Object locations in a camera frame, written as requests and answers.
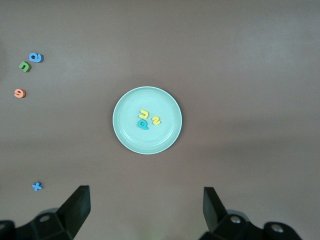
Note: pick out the green plate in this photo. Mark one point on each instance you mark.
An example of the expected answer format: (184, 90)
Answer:
(130, 140)

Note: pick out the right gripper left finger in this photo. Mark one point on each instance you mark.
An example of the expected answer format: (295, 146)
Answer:
(62, 222)

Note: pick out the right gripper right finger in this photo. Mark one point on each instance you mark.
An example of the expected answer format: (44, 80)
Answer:
(225, 225)

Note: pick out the teal letter p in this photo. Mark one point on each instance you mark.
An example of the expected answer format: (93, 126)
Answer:
(145, 127)

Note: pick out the yellow letter s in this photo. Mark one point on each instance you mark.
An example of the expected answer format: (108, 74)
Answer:
(156, 120)

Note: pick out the blue letter x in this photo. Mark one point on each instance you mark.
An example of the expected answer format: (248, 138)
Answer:
(37, 186)

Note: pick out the orange letter e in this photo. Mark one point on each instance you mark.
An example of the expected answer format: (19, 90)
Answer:
(23, 94)

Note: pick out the blue letter a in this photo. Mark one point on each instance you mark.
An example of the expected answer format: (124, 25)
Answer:
(40, 58)

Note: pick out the yellow letter u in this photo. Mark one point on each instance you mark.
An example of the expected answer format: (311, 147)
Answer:
(143, 116)

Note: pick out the green letter u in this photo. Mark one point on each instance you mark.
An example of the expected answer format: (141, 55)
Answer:
(26, 68)

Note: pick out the brown table cover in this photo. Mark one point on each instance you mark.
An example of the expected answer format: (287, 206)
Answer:
(225, 62)

